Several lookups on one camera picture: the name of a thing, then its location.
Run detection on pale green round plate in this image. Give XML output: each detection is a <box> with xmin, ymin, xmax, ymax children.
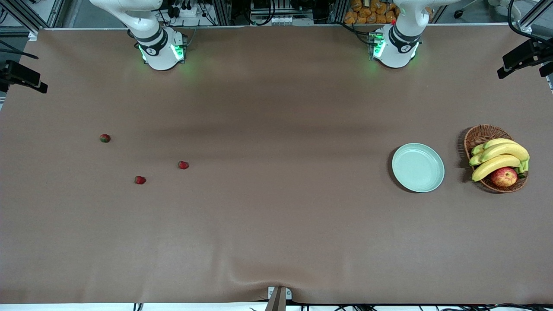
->
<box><xmin>391</xmin><ymin>143</ymin><xmax>445</xmax><ymax>193</ymax></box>

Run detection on brown wicker basket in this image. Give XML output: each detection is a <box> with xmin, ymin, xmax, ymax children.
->
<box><xmin>464</xmin><ymin>124</ymin><xmax>528</xmax><ymax>194</ymax></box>

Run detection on yellow banana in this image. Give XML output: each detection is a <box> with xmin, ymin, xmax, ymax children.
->
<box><xmin>483</xmin><ymin>138</ymin><xmax>517</xmax><ymax>150</ymax></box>
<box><xmin>471</xmin><ymin>155</ymin><xmax>521</xmax><ymax>182</ymax></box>
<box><xmin>480</xmin><ymin>143</ymin><xmax>530</xmax><ymax>163</ymax></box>

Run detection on red yellow apple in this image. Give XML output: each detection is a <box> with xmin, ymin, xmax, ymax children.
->
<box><xmin>490</xmin><ymin>167</ymin><xmax>518</xmax><ymax>187</ymax></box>

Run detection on bag of orange bread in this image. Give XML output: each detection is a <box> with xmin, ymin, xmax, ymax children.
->
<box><xmin>343</xmin><ymin>0</ymin><xmax>400</xmax><ymax>25</ymax></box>

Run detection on white power strip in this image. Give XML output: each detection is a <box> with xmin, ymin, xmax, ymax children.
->
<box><xmin>171</xmin><ymin>3</ymin><xmax>200</xmax><ymax>19</ymax></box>

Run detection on white connector block row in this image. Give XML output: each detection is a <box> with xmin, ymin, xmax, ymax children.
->
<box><xmin>250</xmin><ymin>15</ymin><xmax>315</xmax><ymax>25</ymax></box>

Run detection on large table cover sheet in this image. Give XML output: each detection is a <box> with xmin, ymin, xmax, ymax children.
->
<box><xmin>0</xmin><ymin>24</ymin><xmax>553</xmax><ymax>305</ymax></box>

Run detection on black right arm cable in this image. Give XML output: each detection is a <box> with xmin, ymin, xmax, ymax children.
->
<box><xmin>0</xmin><ymin>40</ymin><xmax>39</xmax><ymax>59</ymax></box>

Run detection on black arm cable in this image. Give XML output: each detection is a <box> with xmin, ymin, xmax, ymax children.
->
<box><xmin>507</xmin><ymin>0</ymin><xmax>553</xmax><ymax>47</ymax></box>
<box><xmin>0</xmin><ymin>40</ymin><xmax>39</xmax><ymax>59</ymax></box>

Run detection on aluminium frame strut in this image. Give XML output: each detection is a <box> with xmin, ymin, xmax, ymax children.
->
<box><xmin>516</xmin><ymin>0</ymin><xmax>553</xmax><ymax>35</ymax></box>
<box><xmin>0</xmin><ymin>0</ymin><xmax>39</xmax><ymax>41</ymax></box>

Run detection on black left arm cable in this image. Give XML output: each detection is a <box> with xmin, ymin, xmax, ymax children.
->
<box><xmin>507</xmin><ymin>0</ymin><xmax>553</xmax><ymax>47</ymax></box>

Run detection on metal table clamp bracket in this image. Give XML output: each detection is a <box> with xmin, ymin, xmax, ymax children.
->
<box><xmin>267</xmin><ymin>286</ymin><xmax>293</xmax><ymax>311</ymax></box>

